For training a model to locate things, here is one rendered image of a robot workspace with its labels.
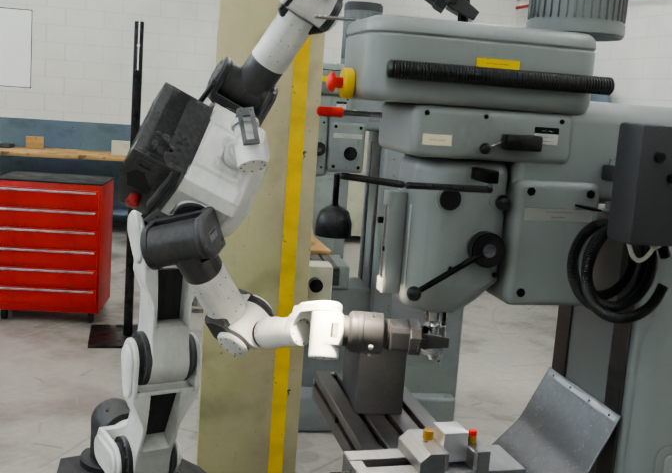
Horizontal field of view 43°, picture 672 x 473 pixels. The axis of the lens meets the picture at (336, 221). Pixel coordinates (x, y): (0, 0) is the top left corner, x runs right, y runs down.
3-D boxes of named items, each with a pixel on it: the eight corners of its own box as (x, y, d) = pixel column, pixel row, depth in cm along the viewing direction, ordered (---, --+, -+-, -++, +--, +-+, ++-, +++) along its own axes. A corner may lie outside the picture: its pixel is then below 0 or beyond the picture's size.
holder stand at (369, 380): (354, 414, 212) (360, 335, 209) (341, 383, 234) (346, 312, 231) (402, 415, 214) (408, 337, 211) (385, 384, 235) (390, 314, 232)
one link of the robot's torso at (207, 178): (83, 229, 203) (127, 164, 175) (136, 122, 221) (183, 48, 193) (194, 283, 212) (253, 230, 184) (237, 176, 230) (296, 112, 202)
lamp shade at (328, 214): (307, 234, 170) (309, 203, 170) (330, 231, 176) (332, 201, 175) (335, 239, 166) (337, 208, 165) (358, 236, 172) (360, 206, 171)
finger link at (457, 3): (471, 23, 171) (446, 5, 171) (481, 9, 170) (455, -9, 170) (472, 22, 169) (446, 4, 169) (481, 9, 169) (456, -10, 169)
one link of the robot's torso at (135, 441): (98, 466, 246) (120, 326, 228) (165, 455, 257) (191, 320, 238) (113, 504, 235) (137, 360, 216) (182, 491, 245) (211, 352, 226)
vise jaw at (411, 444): (419, 474, 164) (421, 454, 164) (397, 447, 176) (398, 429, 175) (448, 472, 166) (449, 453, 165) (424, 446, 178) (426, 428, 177)
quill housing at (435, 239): (410, 318, 170) (424, 157, 165) (382, 293, 190) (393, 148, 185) (500, 319, 174) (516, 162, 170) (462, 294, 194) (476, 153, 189)
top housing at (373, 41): (368, 100, 158) (374, 11, 156) (335, 97, 183) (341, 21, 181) (597, 116, 169) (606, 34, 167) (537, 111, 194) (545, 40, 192)
